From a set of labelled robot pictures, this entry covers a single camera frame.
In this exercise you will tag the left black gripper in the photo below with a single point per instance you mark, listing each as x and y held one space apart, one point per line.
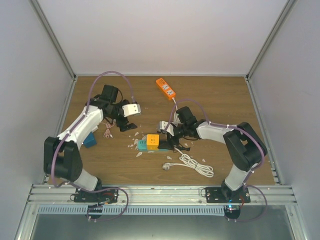
128 127

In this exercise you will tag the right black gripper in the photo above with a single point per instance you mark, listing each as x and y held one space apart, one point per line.
168 145

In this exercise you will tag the yellow socket cube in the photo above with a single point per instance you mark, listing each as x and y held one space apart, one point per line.
152 142

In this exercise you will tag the blue power socket cube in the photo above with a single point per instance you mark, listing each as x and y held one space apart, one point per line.
90 140

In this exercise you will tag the orange power socket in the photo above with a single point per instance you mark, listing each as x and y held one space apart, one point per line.
165 88

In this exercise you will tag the black adapter with cable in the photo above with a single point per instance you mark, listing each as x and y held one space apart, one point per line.
185 148

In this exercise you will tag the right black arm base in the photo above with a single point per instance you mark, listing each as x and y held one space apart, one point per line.
222 194

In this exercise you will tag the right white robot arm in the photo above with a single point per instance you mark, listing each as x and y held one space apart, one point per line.
246 150

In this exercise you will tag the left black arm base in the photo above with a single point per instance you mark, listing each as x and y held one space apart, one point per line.
108 196

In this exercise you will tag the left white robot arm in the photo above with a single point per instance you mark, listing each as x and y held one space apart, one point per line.
62 157

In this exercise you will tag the white paint flakes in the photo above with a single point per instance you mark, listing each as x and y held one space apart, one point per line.
137 140

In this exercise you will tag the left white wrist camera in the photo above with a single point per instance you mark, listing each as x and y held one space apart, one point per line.
132 109

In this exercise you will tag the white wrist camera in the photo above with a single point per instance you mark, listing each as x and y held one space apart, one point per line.
132 109
166 128

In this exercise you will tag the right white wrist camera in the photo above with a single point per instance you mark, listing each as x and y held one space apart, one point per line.
166 128

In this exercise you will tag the light blue cable duct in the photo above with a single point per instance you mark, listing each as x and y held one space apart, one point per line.
133 210

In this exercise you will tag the aluminium front rail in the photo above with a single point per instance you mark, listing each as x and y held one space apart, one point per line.
163 195

